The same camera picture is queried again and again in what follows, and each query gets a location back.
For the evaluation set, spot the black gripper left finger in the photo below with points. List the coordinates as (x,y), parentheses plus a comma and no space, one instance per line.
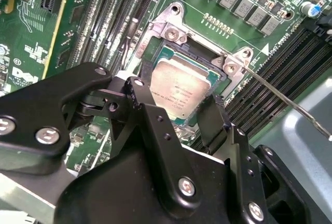
(28,110)

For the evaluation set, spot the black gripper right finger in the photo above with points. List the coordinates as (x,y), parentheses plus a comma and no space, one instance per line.
(280,185)

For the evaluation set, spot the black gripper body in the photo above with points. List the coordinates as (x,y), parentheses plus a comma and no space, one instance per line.
(129,195)

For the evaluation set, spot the metal locking lever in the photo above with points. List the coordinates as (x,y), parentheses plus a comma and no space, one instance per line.
(285,101)

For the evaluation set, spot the silver green CPU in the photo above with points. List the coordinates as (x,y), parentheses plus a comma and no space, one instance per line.
(179,86)

